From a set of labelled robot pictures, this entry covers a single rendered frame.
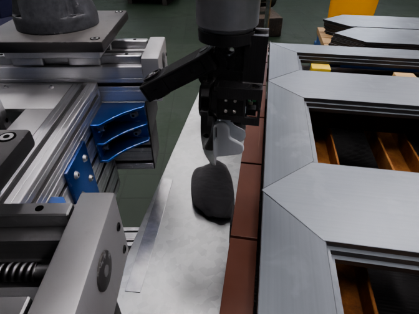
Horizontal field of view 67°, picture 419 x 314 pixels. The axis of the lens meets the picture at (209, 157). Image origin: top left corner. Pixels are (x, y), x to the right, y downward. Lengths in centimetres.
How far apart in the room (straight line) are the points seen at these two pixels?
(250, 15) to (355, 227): 33
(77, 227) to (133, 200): 145
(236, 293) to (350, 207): 23
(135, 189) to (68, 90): 121
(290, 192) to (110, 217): 32
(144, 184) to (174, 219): 113
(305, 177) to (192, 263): 26
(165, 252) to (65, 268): 40
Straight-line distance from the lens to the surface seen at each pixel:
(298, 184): 56
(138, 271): 64
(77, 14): 67
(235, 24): 38
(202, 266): 63
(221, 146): 46
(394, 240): 53
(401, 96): 94
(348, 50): 122
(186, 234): 68
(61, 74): 69
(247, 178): 58
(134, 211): 169
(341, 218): 52
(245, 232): 49
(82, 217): 30
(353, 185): 59
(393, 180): 63
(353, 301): 64
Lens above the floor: 121
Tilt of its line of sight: 37 degrees down
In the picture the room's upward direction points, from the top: straight up
